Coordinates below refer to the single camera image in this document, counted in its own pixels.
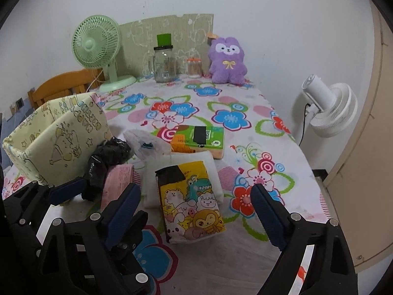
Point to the green desk fan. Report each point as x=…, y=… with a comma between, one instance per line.
x=92, y=44

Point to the small orange brown object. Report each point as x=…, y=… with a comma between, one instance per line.
x=211, y=38

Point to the floral tablecloth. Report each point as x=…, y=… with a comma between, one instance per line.
x=230, y=119

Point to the white tissue pack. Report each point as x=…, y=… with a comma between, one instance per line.
x=184, y=159

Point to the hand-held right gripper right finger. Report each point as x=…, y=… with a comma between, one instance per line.
x=267, y=218

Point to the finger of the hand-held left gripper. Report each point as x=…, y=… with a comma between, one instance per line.
x=139, y=226
x=67, y=189

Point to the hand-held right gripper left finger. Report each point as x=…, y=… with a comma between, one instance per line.
x=122, y=212

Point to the beige wooden door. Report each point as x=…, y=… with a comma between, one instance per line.
x=368, y=159

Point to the black plastic bag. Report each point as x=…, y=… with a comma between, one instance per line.
x=107, y=156

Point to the green patterned cardboard panel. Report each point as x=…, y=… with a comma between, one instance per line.
x=184, y=30

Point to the yellow cartoon tissue pack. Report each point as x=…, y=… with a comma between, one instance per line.
x=196, y=212

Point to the white standing fan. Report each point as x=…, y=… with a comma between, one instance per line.
x=334, y=110

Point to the wooden chair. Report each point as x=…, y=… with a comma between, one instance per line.
x=61, y=83

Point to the green square cap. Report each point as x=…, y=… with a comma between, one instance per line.
x=164, y=40

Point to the green orange tissue pack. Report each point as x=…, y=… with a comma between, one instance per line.
x=211, y=136

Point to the cotton swab container orange lid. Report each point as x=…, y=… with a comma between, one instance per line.
x=194, y=69

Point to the white plastic bag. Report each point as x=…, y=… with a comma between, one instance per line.
x=138, y=138

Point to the glass jar with black lid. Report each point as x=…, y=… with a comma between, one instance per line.
x=162, y=67

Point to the pink packet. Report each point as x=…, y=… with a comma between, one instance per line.
x=118, y=178

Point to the yellow printed storage box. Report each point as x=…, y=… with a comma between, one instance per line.
x=76, y=135

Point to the purple plush toy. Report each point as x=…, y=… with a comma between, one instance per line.
x=227, y=67

